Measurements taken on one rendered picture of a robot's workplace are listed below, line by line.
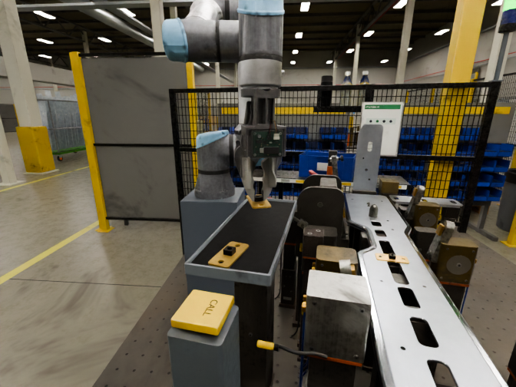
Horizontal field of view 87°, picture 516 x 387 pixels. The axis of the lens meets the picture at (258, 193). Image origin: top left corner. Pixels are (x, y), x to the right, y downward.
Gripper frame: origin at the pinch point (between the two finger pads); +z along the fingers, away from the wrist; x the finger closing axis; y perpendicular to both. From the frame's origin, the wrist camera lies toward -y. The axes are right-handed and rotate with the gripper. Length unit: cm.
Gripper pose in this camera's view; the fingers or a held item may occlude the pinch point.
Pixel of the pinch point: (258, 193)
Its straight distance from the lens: 56.5
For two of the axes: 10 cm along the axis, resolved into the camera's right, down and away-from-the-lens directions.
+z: 0.0, 9.6, 2.8
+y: 1.9, 2.8, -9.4
